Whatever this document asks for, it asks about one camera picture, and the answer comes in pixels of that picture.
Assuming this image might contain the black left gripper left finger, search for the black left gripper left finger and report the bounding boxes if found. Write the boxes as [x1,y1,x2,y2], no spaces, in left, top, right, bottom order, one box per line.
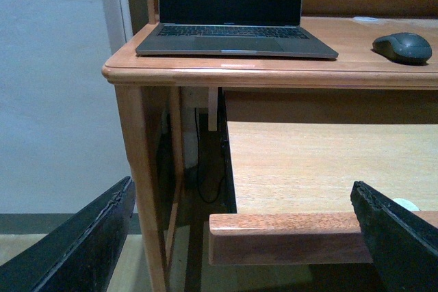
[1,176,136,291]

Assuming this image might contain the wooden desk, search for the wooden desk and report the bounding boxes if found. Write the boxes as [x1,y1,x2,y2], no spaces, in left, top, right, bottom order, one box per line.
[102,0,437,291]

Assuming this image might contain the dark grey logi mouse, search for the dark grey logi mouse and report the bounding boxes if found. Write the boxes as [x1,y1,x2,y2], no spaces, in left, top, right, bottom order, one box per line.
[372,32,433,65]

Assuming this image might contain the wooden keyboard tray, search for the wooden keyboard tray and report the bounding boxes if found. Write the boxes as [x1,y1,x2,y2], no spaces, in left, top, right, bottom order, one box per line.
[209,90,437,265]

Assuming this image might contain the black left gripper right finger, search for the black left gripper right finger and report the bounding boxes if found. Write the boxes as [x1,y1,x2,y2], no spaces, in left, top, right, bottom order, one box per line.
[350,181,437,291]

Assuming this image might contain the grey open laptop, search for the grey open laptop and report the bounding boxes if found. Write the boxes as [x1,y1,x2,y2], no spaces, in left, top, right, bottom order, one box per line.
[136,0,338,59]

